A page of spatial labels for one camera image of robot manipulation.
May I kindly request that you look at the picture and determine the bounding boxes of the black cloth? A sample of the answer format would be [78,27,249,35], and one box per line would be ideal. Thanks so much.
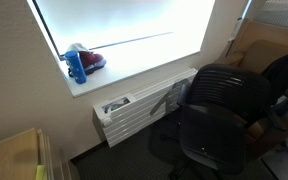
[261,54,288,105]

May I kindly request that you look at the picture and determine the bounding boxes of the black mesh office chair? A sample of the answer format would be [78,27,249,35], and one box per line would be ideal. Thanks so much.
[149,63,288,180]

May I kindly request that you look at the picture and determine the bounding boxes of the tan leather couch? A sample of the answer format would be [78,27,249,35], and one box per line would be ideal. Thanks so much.
[220,20,288,159]

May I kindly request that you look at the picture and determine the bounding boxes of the white window sill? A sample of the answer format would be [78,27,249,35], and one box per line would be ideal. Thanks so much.
[58,50,198,97]

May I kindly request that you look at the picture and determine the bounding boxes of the red and white hat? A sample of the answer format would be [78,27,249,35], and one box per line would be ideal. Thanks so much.
[67,43,106,75]

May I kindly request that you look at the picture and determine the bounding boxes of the blue water bottle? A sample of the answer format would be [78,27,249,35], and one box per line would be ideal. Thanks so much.
[64,51,86,84]

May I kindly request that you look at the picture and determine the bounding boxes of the yellow sticky note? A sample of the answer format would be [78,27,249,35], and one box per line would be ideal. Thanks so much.
[35,165,47,180]

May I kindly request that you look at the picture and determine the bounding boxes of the white wall heater unit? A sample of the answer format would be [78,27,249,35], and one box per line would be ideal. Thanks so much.
[93,68,197,147]

